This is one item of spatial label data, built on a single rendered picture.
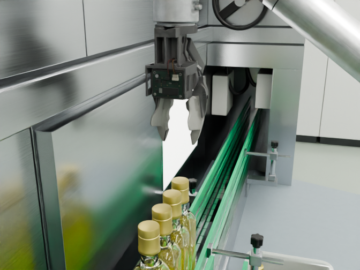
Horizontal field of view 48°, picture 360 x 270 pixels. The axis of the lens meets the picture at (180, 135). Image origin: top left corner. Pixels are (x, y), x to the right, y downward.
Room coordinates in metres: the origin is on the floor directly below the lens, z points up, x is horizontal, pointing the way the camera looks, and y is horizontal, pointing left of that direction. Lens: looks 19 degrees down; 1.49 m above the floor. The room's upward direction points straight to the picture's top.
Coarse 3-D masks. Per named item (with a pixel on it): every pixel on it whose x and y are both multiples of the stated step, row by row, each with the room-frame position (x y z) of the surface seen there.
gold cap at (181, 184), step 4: (172, 180) 0.71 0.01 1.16; (176, 180) 0.71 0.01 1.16; (180, 180) 0.71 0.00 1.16; (184, 180) 0.71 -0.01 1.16; (188, 180) 0.71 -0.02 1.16; (172, 184) 0.71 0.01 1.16; (176, 184) 0.70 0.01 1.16; (180, 184) 0.70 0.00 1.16; (184, 184) 0.70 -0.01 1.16; (188, 184) 0.71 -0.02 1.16; (172, 188) 0.71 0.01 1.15; (176, 188) 0.70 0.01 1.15; (180, 188) 0.70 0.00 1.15; (184, 188) 0.70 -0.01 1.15; (188, 188) 0.71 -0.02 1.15; (184, 192) 0.70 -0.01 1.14; (188, 192) 0.71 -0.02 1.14; (184, 196) 0.70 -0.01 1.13; (188, 196) 0.71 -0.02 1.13; (184, 200) 0.70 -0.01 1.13; (188, 200) 0.71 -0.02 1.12
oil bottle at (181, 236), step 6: (180, 228) 0.65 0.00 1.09; (186, 228) 0.67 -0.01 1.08; (174, 234) 0.64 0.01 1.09; (180, 234) 0.64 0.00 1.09; (186, 234) 0.66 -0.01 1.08; (174, 240) 0.63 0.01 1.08; (180, 240) 0.63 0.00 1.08; (186, 240) 0.65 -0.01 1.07; (180, 246) 0.63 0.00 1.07; (186, 246) 0.65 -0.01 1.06; (186, 252) 0.65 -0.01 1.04; (186, 258) 0.65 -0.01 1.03; (186, 264) 0.65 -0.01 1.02
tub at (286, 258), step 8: (264, 256) 0.93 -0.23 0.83; (272, 256) 0.93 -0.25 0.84; (280, 256) 0.92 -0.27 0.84; (288, 256) 0.92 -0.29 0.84; (248, 264) 0.89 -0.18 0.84; (264, 264) 0.93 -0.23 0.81; (272, 264) 0.93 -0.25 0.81; (288, 264) 0.92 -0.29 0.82; (296, 264) 0.91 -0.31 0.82; (304, 264) 0.91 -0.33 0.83; (312, 264) 0.90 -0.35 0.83; (320, 264) 0.89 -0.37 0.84; (328, 264) 0.89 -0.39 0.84
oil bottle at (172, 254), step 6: (168, 246) 0.59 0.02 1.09; (174, 246) 0.60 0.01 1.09; (162, 252) 0.58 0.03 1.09; (168, 252) 0.58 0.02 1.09; (174, 252) 0.59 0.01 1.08; (180, 252) 0.61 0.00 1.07; (162, 258) 0.58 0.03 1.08; (168, 258) 0.58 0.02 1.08; (174, 258) 0.58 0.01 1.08; (180, 258) 0.61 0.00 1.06; (168, 264) 0.57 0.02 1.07; (174, 264) 0.58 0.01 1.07; (180, 264) 0.61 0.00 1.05
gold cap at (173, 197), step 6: (168, 192) 0.66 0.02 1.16; (174, 192) 0.66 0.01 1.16; (180, 192) 0.66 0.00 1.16; (168, 198) 0.64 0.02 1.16; (174, 198) 0.64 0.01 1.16; (180, 198) 0.65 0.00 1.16; (168, 204) 0.64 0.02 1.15; (174, 204) 0.64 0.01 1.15; (180, 204) 0.65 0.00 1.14; (174, 210) 0.64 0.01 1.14; (180, 210) 0.65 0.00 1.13; (174, 216) 0.64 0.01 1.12; (180, 216) 0.65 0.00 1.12
